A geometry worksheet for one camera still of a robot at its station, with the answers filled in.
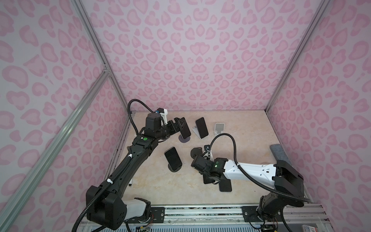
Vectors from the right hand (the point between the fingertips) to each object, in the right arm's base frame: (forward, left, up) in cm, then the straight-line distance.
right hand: (205, 165), depth 84 cm
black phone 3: (+1, +18, +7) cm, 19 cm away
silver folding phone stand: (+28, -11, -2) cm, 30 cm away
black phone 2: (+26, +2, +2) cm, 26 cm away
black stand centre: (+12, +6, -7) cm, 15 cm away
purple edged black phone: (-9, -11, -7) cm, 16 cm away
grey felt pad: (+11, -48, -5) cm, 49 cm away
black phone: (+21, +13, +4) cm, 25 cm away
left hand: (+13, +13, +22) cm, 29 cm away
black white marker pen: (-10, +44, -5) cm, 45 cm away
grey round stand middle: (+20, +14, -5) cm, 25 cm away
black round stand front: (-3, +17, -2) cm, 18 cm away
